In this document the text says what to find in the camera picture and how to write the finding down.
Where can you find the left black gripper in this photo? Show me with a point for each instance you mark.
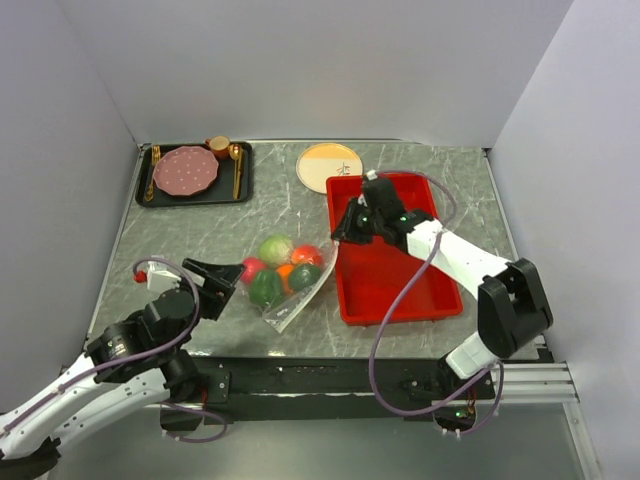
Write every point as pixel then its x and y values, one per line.
pixel 218 283

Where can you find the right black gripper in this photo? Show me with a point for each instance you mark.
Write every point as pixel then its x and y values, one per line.
pixel 345 229

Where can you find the red tomato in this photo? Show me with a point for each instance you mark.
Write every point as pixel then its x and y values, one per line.
pixel 307 254

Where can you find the red apple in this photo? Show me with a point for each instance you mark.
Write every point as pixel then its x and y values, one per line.
pixel 252 266

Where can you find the green bell pepper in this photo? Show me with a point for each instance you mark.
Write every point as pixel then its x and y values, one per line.
pixel 266 290

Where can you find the green lime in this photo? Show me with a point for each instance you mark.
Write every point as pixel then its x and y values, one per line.
pixel 306 275

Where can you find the clear zip top bag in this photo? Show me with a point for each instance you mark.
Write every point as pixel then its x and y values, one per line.
pixel 279 317

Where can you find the orange fruit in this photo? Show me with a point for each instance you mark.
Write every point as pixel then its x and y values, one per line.
pixel 285 272

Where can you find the light green apple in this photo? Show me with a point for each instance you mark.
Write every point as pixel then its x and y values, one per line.
pixel 276 250

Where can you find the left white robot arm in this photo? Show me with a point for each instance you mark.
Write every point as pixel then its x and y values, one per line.
pixel 136 362

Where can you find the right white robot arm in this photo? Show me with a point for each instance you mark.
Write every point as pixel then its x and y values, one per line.
pixel 512 306

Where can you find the red plastic bin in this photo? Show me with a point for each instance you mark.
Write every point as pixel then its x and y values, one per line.
pixel 370 277

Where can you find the beige round plate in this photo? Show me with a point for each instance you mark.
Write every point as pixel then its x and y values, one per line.
pixel 322 161

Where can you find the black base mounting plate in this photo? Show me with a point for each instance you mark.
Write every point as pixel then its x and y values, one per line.
pixel 283 388

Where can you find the black serving tray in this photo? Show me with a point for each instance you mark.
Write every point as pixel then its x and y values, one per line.
pixel 220 192

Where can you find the pink dotted plate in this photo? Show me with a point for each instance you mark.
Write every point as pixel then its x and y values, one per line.
pixel 186 171

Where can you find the gold fork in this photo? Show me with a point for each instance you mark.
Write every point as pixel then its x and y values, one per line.
pixel 155 158

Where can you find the gold spoon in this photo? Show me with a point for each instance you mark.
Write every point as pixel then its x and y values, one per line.
pixel 236 154

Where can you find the orange cup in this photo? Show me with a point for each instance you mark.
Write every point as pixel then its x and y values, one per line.
pixel 219 146

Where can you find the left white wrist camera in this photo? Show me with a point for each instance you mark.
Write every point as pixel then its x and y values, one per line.
pixel 155 274

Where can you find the aluminium rail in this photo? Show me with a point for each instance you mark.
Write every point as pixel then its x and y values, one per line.
pixel 535 382

